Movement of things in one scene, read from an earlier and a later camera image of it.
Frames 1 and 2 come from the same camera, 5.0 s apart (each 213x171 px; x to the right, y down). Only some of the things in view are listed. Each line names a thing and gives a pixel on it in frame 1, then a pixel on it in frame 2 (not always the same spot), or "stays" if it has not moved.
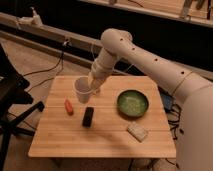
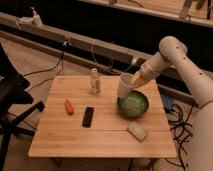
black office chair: (12, 96) stays
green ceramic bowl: (132, 103) stays
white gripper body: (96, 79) → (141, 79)
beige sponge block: (139, 132) stays
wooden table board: (126, 119) stays
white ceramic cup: (82, 89) → (125, 84)
